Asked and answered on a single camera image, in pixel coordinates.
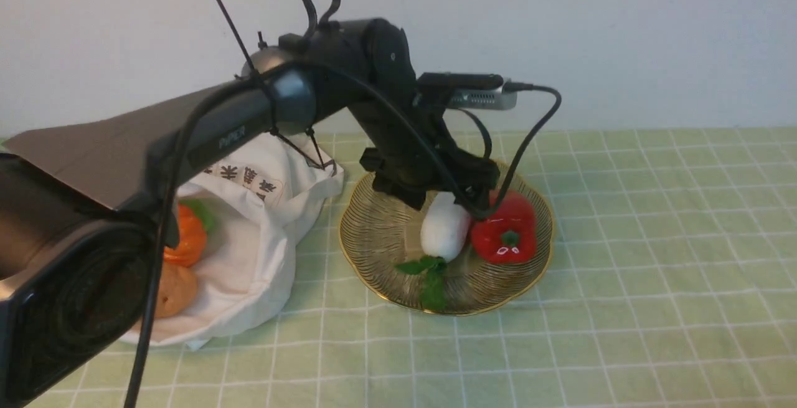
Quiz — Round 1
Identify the white cloth bag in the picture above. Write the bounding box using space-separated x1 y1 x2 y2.
150 135 344 349

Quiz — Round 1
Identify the green checkered tablecloth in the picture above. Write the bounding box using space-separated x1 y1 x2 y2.
138 125 796 407

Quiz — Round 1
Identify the black cable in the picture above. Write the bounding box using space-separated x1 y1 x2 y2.
123 0 562 408

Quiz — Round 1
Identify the orange toy pumpkin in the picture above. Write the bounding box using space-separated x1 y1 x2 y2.
163 204 207 268

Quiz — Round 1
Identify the green toy vegetable in bag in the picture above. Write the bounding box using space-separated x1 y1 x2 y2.
180 199 215 233

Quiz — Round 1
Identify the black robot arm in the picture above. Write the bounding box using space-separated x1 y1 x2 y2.
2 19 500 407

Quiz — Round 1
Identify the red toy bell pepper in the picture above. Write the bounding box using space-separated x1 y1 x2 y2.
469 190 537 264

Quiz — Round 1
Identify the gold-rimmed glass plate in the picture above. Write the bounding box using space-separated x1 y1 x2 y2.
338 172 556 316

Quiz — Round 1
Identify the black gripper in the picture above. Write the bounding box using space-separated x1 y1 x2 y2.
348 98 500 219

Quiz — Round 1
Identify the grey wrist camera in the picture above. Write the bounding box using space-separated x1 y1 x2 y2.
417 72 517 111

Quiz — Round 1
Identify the white toy radish with leaves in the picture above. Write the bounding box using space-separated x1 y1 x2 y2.
395 192 471 311

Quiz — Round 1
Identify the brown toy potato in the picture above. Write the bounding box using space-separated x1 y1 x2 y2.
154 262 197 319

